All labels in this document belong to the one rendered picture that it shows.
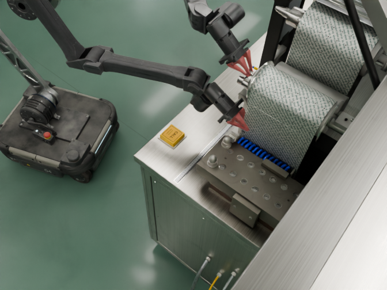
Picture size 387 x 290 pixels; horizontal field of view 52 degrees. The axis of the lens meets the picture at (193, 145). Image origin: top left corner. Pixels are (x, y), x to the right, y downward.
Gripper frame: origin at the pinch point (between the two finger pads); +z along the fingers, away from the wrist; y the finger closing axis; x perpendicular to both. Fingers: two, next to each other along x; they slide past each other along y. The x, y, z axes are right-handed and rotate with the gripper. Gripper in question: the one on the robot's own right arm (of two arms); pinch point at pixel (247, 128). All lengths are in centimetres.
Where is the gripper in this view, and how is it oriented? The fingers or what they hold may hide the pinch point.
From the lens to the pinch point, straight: 139.5
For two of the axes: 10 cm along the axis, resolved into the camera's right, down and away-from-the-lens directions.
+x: 3.7, -2.7, -8.9
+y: -6.2, 6.4, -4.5
